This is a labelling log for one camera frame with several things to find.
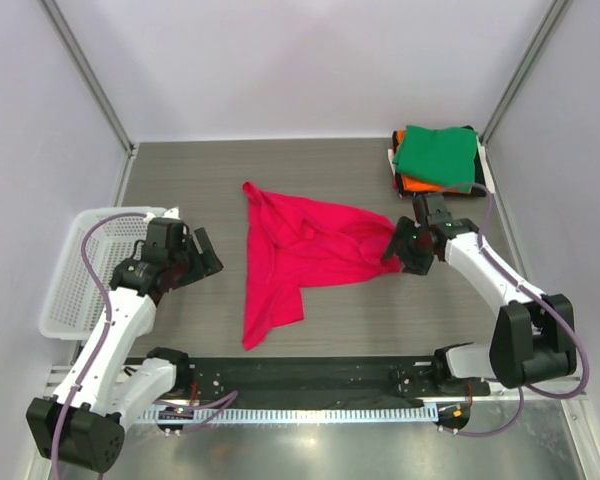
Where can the white folded t shirt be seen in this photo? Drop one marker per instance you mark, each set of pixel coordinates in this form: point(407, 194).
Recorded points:
point(483, 173)

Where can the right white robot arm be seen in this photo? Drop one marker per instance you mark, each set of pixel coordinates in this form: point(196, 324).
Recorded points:
point(532, 337)

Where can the aluminium corner post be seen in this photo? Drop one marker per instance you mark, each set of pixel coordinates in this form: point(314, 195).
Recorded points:
point(71, 44)
point(540, 39)

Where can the orange folded t shirt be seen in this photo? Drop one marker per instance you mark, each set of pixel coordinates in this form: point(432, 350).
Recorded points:
point(404, 184)

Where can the white plastic basket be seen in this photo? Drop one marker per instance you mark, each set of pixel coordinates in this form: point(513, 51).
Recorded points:
point(107, 235)

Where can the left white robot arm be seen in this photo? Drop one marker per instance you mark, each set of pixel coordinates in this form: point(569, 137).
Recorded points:
point(84, 422)

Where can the left aluminium corner post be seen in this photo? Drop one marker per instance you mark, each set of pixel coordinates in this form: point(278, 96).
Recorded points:
point(71, 44)

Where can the white slotted cable duct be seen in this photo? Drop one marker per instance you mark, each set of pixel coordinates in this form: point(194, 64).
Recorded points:
point(159, 415)

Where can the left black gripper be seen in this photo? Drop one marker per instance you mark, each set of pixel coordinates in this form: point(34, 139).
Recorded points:
point(204, 263)

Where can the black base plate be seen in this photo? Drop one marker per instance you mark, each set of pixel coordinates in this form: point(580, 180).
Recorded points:
point(268, 379)

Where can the pink t shirt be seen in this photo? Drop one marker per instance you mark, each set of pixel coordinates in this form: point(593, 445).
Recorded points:
point(296, 242)

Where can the right aluminium corner post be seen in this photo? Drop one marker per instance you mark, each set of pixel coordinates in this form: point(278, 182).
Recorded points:
point(540, 39)

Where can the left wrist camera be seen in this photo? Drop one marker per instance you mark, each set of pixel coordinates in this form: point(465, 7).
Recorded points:
point(167, 231)

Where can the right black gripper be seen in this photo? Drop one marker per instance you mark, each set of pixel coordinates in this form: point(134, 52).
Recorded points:
point(405, 227)

